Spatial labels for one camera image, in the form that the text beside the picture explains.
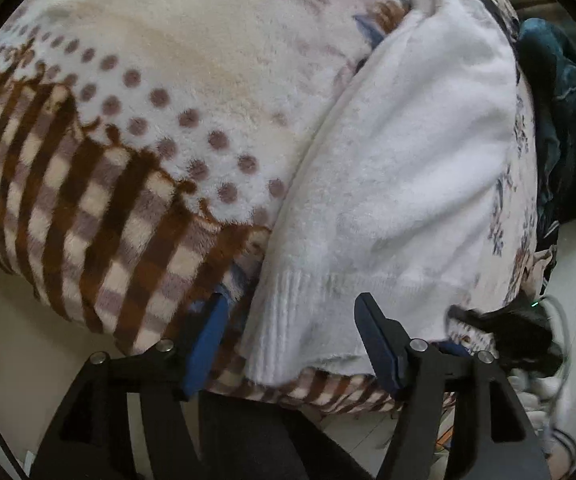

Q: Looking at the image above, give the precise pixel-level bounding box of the white fluffy sweater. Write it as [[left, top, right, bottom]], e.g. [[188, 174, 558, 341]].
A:
[[240, 0, 516, 386]]

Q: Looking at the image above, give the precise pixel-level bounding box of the floral fleece bed blanket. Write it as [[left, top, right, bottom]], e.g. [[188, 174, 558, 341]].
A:
[[0, 0, 540, 414]]

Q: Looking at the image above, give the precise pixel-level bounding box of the teal plush quilt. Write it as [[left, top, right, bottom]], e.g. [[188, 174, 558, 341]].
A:
[[516, 18, 576, 248]]

